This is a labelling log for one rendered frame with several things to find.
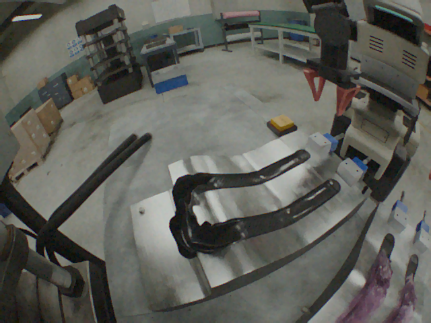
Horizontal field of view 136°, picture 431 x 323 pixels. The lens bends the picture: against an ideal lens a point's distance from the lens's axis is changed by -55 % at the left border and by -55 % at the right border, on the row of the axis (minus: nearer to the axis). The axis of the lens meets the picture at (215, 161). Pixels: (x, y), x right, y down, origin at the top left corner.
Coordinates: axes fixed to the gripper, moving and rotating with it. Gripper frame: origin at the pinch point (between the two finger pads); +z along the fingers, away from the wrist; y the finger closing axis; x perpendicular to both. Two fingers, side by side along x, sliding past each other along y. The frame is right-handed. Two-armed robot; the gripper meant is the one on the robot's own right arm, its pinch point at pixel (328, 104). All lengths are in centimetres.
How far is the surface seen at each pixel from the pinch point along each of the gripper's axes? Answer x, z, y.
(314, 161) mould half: -4.7, 12.1, 3.4
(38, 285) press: -99, 25, 5
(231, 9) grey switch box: 272, -43, -593
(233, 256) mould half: -30.5, 8.1, 14.8
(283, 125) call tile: 2.8, 17.2, -17.8
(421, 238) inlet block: 7.1, 12.7, 37.3
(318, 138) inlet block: -0.5, 9.3, -0.2
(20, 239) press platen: -70, 0, 5
